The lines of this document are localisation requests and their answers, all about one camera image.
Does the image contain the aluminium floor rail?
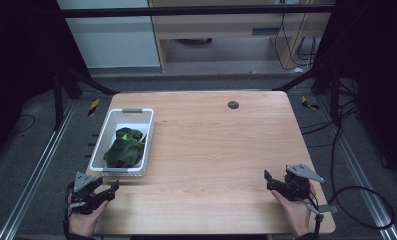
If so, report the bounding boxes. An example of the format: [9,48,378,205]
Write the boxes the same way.
[0,99,78,240]
[315,95,397,240]

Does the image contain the black horizontal frame bar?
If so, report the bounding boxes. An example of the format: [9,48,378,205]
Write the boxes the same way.
[57,5,336,19]

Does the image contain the black metal stand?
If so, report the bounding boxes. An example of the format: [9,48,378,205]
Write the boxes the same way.
[51,59,121,132]
[271,62,342,122]

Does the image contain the long black looped floor cable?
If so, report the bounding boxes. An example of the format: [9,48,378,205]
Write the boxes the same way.
[300,98,396,231]

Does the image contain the white plastic basket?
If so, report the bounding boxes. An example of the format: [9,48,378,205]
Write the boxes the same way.
[88,107,156,178]

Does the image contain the person's right hand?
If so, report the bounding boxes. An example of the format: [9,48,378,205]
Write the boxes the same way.
[271,182,317,239]

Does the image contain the light wooden shelf unit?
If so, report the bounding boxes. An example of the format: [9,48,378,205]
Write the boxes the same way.
[147,0,336,73]

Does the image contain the white cabinet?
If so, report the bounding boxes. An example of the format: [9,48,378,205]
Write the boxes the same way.
[56,0,161,70]

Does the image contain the thin black floor cable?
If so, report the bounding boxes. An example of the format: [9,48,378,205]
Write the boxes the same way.
[9,113,37,136]

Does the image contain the black hanging cables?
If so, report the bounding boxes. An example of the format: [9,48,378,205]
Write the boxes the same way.
[273,12,318,72]

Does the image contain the yellow black striped tape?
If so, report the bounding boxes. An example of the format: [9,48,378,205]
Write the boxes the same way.
[300,95,321,111]
[87,98,101,117]

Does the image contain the dark curtain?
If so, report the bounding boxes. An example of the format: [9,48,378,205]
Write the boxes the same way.
[314,0,397,184]
[0,0,89,168]

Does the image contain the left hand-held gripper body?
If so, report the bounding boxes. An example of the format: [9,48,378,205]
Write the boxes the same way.
[68,171,104,215]

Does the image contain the grey metal bracket on post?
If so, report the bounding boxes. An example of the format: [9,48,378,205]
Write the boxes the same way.
[305,202,339,240]

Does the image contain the person's left hand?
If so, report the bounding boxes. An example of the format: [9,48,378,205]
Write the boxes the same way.
[67,199,111,239]

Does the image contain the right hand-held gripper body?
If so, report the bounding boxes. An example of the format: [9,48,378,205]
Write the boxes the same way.
[283,162,325,202]

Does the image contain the dark green cloth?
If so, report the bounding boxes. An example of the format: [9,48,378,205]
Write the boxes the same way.
[102,126,148,169]

